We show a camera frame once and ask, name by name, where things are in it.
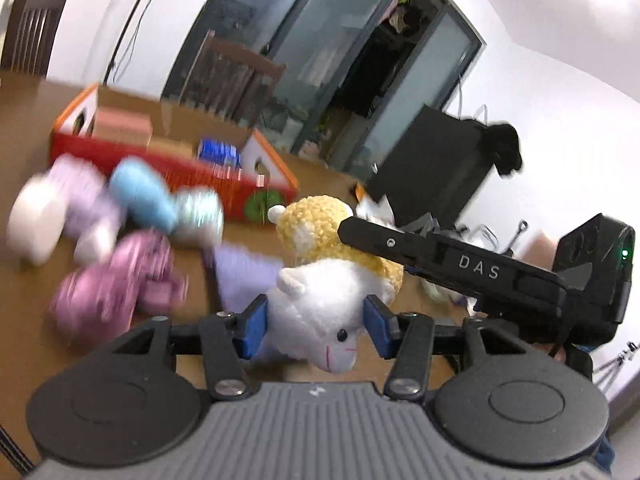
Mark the lavender knit pouch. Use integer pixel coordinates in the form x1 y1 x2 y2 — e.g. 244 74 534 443
207 243 284 313

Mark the white yellow plush sheep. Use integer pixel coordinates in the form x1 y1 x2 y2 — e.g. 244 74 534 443
264 195 404 374

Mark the iridescent plastic bag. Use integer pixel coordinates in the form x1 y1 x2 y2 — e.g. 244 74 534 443
171 186 224 248

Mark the purple satin scrunchie cloth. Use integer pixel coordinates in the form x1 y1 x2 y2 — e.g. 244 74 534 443
50 229 189 344

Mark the light blue plush toy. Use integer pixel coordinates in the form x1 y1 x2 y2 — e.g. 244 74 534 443
108 156 178 234

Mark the blue white tissue pack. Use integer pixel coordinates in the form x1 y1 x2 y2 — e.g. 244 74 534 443
196 138 241 168

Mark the white foam cylinder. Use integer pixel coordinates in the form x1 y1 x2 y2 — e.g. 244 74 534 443
6 174 68 266

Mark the pink layered sponge block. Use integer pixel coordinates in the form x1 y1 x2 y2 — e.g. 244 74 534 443
91 107 153 146

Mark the black box monitor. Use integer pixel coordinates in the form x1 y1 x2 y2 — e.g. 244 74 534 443
366 106 491 229

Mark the black garment on box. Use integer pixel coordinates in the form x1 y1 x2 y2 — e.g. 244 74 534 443
463 118 523 178

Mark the red orange cardboard box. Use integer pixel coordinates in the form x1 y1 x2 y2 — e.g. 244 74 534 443
50 84 298 224

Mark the dark wooden chair right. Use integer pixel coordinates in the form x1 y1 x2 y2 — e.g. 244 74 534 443
178 30 286 128

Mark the dark wooden chair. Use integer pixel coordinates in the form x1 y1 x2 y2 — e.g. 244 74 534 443
1 0 67 77
178 30 286 128

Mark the sliding glass door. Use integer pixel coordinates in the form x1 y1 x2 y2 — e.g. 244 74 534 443
163 0 483 180

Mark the dark wooden chair left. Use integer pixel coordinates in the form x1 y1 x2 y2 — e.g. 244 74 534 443
1 0 67 77

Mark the studio light on stand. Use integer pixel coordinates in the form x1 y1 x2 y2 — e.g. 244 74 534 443
102 0 154 86

